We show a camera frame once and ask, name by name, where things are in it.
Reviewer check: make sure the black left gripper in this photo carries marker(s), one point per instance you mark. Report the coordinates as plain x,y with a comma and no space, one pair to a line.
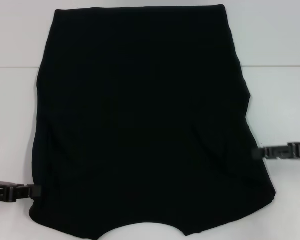
1,191

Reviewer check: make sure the black t-shirt with FREE print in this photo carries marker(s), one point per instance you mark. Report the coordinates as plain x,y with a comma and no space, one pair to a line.
145,112

